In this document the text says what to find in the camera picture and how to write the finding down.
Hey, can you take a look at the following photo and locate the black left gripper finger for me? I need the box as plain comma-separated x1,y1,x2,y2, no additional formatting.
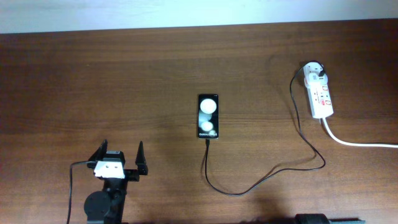
136,141,149,175
88,139,108,162

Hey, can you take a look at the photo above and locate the black Galaxy smartphone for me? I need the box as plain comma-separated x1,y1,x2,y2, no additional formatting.
197,94,220,139

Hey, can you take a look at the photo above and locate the black USB charging cable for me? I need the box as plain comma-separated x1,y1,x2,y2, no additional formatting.
204,61,326,197

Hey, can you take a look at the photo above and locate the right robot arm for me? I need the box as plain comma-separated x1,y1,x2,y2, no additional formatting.
294,213,366,224

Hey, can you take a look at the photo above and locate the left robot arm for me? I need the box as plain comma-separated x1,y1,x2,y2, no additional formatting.
84,140,149,224

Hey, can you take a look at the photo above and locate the white USB charger plug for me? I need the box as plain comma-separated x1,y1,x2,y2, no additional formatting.
303,61,327,88

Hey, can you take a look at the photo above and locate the white power strip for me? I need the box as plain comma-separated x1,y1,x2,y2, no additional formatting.
304,75,334,119

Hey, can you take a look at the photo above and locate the black left camera cable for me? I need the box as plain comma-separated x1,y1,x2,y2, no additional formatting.
67,161,98,224

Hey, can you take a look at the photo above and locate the white power strip cord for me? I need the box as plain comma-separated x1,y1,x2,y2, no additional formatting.
320,117,398,149

